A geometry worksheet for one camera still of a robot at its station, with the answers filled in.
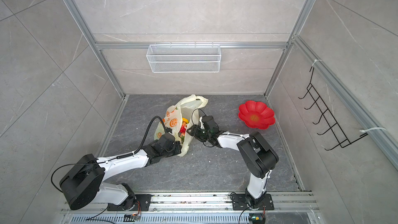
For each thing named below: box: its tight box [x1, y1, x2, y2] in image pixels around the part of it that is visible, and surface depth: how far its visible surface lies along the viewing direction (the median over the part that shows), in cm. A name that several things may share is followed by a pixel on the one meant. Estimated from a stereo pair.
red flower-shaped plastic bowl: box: [238, 100, 276, 130], surface depth 109 cm
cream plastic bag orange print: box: [153, 94, 209, 157], surface depth 87 cm
